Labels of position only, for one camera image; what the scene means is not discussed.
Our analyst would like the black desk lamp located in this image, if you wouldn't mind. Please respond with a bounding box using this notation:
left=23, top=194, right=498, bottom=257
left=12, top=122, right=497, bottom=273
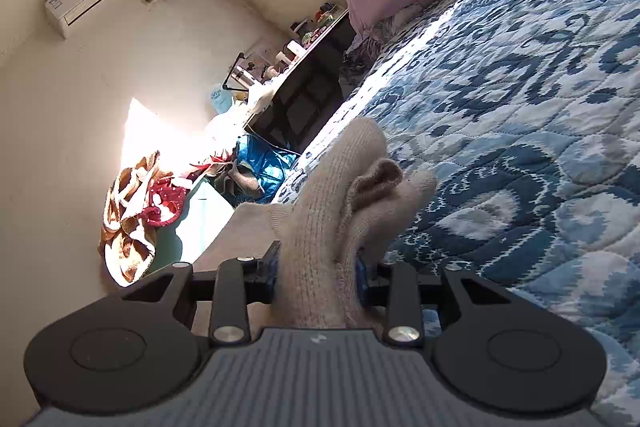
left=221, top=52, right=248, bottom=93

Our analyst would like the blue shiny bag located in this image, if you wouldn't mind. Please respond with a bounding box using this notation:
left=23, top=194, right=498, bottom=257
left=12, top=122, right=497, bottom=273
left=235, top=134, right=299, bottom=204

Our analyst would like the cluttered dark side desk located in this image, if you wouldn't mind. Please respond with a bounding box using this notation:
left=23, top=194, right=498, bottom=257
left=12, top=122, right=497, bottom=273
left=218, top=10, right=355, bottom=153

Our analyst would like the brown white patterned cloth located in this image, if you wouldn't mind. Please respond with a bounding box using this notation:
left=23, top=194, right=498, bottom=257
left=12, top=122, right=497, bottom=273
left=99, top=150, right=160, bottom=287

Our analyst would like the blue white patterned quilt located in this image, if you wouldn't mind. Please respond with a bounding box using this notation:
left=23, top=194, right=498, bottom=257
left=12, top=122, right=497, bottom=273
left=277, top=0, right=639, bottom=426

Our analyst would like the beige pink knit sweater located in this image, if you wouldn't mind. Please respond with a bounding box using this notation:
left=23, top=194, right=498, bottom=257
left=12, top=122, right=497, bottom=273
left=194, top=118, right=437, bottom=332

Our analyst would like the red lace garment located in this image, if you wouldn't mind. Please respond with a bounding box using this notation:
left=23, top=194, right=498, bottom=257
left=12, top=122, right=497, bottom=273
left=140, top=155, right=232, bottom=228

